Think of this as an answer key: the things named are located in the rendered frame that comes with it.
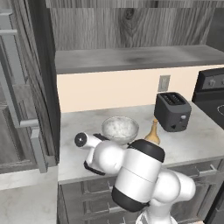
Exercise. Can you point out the grey tall cabinet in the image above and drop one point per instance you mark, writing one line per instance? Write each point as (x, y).
(11, 140)

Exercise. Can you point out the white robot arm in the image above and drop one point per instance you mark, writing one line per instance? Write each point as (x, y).
(140, 175)

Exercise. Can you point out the grey drawer front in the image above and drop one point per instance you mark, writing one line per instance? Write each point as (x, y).
(180, 172)
(73, 189)
(96, 204)

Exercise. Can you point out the dark grey toaster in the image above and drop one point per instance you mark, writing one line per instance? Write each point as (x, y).
(172, 112)

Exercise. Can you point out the grey wood wall cabinet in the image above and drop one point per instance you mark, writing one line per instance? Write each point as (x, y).
(131, 35)

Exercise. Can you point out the black stove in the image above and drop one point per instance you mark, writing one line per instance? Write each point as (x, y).
(210, 93)

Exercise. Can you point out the grey wood cabinet door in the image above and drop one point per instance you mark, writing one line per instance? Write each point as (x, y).
(40, 73)

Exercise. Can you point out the grey wall outlet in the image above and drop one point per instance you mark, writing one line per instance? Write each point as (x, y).
(164, 83)

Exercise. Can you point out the speckled grey mixing bowl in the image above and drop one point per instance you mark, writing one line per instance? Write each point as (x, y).
(120, 128)

